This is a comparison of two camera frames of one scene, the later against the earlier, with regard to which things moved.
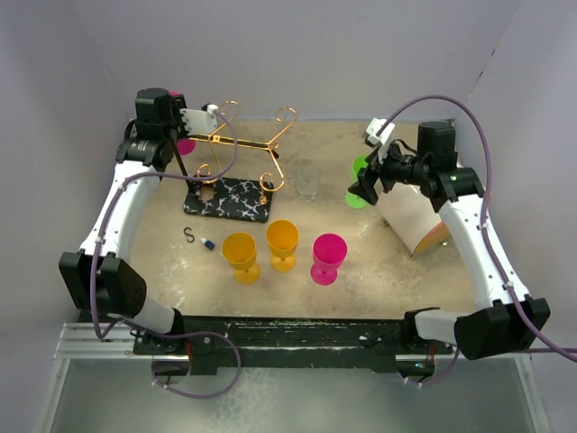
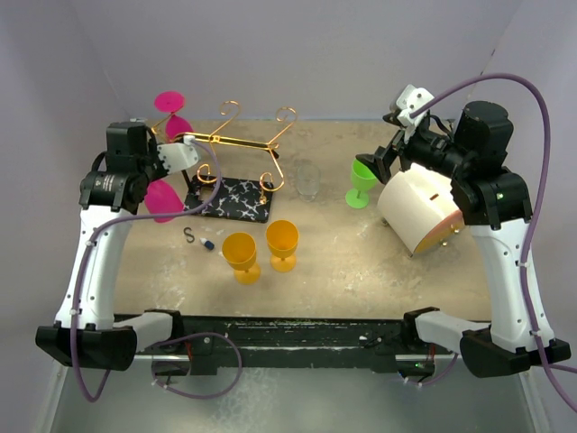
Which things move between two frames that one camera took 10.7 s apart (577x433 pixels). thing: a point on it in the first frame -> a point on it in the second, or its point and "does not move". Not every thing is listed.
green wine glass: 356,200 does not move
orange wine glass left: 240,250 does not move
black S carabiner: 188,234 does not move
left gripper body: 187,121 -> 165,159
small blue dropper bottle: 207,243 does not move
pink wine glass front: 329,251 -> 161,198
